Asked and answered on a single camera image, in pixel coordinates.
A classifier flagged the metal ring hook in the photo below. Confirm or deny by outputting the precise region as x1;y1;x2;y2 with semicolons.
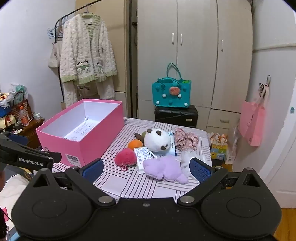
258;75;271;98

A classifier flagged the pink paper bag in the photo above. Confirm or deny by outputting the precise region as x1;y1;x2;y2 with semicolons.
238;100;266;147

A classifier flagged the printed paper sheet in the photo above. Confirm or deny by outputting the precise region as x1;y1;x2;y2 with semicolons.
63;120;96;141

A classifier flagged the purple plush toy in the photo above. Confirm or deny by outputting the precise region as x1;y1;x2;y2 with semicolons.
143;155;188;184

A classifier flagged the beige tall cabinet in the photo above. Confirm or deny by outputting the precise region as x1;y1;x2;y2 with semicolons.
95;0;131;117

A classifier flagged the white refrigerator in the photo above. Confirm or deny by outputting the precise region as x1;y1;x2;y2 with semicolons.
245;0;296;204

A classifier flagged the beige wardrobe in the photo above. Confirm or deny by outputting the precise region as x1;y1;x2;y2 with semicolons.
136;0;253;137

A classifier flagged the orange soft ball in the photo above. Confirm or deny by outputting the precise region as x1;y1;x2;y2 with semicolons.
128;140;144;151

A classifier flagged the orange drink bottle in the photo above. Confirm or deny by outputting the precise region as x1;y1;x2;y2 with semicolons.
20;105;29;126

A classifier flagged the floral fabric scrunchie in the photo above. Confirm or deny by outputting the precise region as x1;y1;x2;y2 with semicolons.
174;128;200;151

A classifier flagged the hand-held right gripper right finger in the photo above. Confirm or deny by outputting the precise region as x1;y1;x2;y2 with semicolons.
177;158;266;207

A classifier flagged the pink cardboard box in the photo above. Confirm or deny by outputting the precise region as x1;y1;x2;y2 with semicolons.
36;99;124;168

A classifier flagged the white blue snack packet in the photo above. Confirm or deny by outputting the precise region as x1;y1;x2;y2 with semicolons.
155;132;177;158

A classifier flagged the canvas tote bag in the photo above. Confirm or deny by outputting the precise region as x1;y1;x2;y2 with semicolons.
48;42;64;68

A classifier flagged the white green plastic bag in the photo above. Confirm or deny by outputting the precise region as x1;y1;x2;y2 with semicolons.
10;83;28;100

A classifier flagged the wooden side table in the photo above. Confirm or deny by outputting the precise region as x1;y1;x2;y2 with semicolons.
9;118;45;150

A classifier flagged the bunch of wire hangers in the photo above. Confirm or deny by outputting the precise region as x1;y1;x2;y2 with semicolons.
47;16;64;39

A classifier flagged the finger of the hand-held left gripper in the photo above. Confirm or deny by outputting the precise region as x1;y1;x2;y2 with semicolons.
41;150;62;164
0;131;29;147

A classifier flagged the teal felt tote bag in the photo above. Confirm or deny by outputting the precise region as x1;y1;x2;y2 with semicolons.
151;62;192;108

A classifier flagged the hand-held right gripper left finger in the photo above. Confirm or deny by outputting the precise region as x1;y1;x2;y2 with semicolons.
28;159;116;208

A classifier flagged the clear plastic bag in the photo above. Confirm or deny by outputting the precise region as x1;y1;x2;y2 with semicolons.
229;126;240;165

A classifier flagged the black clothes rack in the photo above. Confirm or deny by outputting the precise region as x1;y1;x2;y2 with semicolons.
54;0;103;102

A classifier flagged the striped tablecloth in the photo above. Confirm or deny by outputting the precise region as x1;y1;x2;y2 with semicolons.
52;117;213;202

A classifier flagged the wicker basket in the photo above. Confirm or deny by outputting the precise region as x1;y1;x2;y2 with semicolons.
10;93;29;119

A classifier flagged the cream fluffy pajama top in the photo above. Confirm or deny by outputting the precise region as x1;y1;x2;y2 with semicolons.
60;13;117;84

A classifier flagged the black suitcase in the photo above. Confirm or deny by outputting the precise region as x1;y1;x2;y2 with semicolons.
154;105;199;129

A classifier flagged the printed blanket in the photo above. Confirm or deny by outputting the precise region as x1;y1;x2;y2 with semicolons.
0;167;31;241

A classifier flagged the white tissue packet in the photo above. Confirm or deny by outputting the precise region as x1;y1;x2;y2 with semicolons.
134;146;158;174

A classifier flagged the white fluffy plush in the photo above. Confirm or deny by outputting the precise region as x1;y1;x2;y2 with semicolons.
180;149;207;179

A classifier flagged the colourful gift bag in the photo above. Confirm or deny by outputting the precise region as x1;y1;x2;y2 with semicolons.
209;132;229;161

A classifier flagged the pink mesh bath puff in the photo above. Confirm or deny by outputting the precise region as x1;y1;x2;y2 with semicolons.
114;148;137;171

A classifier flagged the panda plush toy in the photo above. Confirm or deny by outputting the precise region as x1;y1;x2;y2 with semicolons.
143;129;173;152

